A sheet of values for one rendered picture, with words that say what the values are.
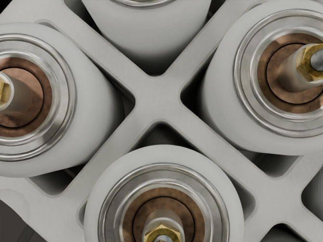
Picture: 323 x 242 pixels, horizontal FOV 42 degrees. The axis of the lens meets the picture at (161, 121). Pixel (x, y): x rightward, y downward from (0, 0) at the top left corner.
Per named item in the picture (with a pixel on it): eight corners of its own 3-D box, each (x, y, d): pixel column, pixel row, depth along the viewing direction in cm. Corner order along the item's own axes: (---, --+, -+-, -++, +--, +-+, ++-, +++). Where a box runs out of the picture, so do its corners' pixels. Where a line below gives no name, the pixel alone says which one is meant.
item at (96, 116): (145, 109, 43) (128, 84, 25) (85, 183, 43) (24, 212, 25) (72, 51, 43) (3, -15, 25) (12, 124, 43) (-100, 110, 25)
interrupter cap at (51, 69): (104, 88, 25) (102, 86, 24) (23, 187, 25) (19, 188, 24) (7, 10, 25) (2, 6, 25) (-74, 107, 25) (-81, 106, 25)
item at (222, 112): (175, 100, 43) (180, 68, 25) (245, 36, 43) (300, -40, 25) (240, 170, 42) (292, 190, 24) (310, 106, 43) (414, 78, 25)
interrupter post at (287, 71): (266, 73, 25) (281, 62, 22) (296, 46, 25) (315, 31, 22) (294, 102, 25) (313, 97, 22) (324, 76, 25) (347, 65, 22)
